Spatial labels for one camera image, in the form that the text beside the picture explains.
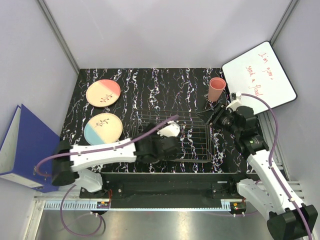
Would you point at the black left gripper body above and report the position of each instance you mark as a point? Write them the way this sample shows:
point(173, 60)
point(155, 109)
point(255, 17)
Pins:
point(156, 138)

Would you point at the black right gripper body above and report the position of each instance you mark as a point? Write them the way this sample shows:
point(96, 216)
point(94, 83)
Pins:
point(223, 119)

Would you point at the pink cup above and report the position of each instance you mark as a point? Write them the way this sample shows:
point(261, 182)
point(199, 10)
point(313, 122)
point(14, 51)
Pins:
point(215, 89)

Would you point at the blue and cream plate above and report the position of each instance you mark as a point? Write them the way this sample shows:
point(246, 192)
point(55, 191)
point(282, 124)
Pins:
point(104, 128)

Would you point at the pink and cream plate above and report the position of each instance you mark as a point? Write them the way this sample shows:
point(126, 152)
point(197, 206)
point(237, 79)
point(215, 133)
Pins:
point(103, 93)

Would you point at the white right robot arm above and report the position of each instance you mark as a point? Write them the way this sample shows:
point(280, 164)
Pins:
point(287, 216)

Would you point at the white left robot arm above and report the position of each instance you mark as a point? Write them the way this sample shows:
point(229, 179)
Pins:
point(72, 167)

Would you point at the whiteboard with red writing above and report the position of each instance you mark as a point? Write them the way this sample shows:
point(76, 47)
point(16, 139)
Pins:
point(258, 72)

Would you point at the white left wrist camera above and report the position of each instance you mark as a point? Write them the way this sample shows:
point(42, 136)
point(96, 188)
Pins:
point(171, 129)

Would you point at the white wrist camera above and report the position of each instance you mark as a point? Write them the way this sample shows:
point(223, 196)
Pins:
point(171, 129)
point(236, 101)

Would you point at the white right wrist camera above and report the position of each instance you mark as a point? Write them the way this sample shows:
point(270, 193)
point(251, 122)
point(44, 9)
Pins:
point(236, 101)

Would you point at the black wire dish rack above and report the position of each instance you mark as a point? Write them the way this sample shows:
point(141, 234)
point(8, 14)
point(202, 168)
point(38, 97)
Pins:
point(196, 139)

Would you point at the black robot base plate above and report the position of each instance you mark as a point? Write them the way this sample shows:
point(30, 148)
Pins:
point(170, 190)

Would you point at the blue ring binder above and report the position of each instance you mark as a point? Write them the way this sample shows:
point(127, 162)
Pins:
point(27, 141)

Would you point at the aluminium frame rail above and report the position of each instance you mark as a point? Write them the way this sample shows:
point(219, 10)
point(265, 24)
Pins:
point(58, 34)

